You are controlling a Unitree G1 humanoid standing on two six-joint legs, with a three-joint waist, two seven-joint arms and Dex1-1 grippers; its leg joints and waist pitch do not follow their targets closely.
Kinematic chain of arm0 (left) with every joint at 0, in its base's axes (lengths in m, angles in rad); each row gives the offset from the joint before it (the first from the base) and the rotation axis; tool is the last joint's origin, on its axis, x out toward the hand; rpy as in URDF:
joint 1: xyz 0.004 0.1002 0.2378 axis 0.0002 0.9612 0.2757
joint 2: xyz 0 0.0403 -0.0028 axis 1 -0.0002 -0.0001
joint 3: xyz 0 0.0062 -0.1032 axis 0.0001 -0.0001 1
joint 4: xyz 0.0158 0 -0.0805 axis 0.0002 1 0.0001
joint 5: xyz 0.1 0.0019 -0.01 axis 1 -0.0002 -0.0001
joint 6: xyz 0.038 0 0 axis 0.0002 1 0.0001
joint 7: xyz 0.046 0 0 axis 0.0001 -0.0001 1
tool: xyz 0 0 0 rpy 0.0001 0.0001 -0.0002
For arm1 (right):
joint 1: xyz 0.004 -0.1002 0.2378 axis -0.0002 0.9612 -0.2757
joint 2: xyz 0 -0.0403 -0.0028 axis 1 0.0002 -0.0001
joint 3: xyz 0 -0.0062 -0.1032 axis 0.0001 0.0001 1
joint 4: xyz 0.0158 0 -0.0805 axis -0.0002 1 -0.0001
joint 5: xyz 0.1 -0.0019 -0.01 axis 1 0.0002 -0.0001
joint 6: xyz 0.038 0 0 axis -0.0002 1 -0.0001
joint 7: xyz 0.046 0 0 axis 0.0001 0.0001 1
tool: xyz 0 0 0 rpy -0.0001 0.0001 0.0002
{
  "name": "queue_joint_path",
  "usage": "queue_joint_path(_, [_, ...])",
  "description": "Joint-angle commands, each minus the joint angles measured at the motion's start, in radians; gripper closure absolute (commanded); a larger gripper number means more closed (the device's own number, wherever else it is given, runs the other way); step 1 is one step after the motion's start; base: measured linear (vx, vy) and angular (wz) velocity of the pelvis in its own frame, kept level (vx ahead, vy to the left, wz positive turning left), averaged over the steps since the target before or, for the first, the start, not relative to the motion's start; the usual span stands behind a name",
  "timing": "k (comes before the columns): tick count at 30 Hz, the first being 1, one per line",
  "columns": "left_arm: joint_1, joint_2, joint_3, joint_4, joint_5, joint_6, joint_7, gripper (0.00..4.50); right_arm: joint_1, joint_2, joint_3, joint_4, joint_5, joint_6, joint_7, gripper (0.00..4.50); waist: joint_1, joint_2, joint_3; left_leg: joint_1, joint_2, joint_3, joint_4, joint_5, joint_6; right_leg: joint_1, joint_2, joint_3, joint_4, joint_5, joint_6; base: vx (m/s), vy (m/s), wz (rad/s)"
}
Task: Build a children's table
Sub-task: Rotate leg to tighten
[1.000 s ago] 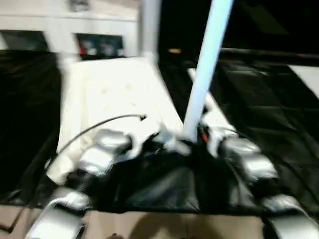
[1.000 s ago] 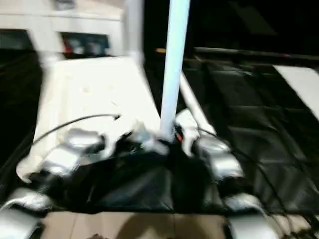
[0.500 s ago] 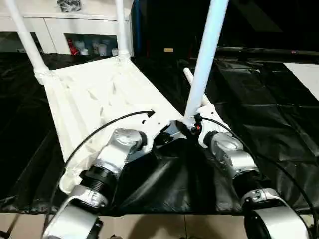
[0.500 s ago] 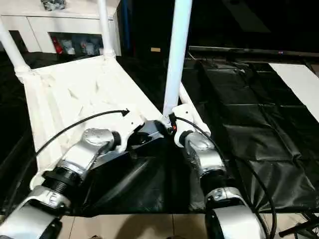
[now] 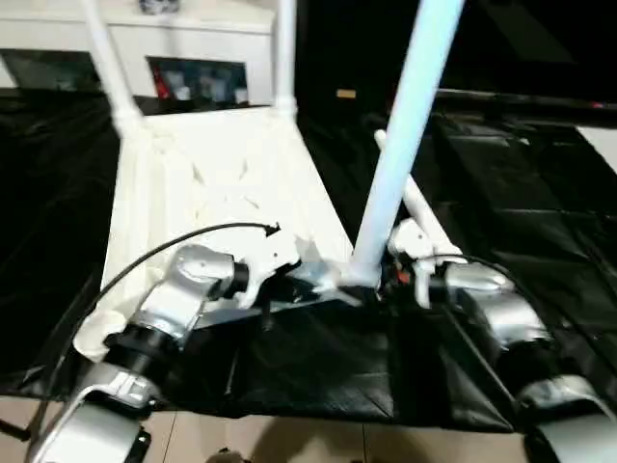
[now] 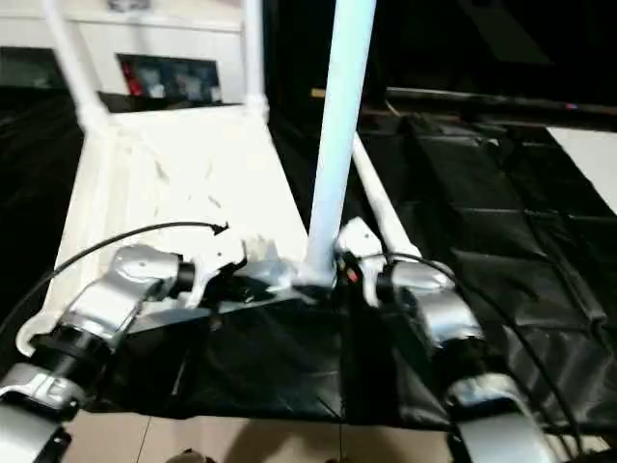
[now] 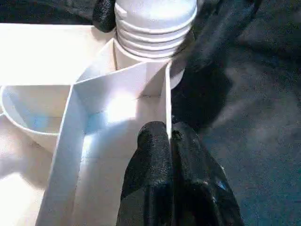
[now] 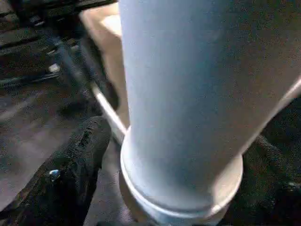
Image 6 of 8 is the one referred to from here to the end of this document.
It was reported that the white plastic table leg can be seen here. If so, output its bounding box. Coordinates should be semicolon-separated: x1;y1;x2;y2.
43;0;112;134
352;133;422;261
302;0;377;286
241;0;269;119

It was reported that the white plastic table top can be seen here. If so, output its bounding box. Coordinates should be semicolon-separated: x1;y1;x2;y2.
14;101;334;353

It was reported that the black plastic mat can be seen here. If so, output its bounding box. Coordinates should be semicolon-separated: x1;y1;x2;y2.
0;85;617;430

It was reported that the grey left robot foot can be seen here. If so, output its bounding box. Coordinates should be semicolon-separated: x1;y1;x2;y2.
169;449;215;463

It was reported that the white cabinet with glass doors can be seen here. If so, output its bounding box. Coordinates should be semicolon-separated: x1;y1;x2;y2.
0;0;247;102

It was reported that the flat white board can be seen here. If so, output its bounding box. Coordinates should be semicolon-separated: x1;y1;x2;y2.
548;127;617;215

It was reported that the large black screen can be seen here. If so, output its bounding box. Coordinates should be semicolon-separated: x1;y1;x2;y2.
265;0;617;112

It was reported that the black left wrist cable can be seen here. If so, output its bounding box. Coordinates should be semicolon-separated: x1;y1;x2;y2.
0;222;230;334

